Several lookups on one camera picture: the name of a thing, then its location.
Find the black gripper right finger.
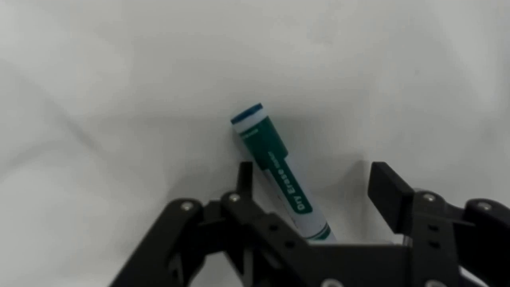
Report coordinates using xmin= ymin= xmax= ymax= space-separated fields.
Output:
xmin=368 ymin=162 xmax=510 ymax=287

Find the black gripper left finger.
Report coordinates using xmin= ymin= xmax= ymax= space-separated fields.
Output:
xmin=108 ymin=162 xmax=315 ymax=287

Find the green dry erase marker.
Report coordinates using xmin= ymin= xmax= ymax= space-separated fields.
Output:
xmin=229 ymin=103 xmax=339 ymax=246

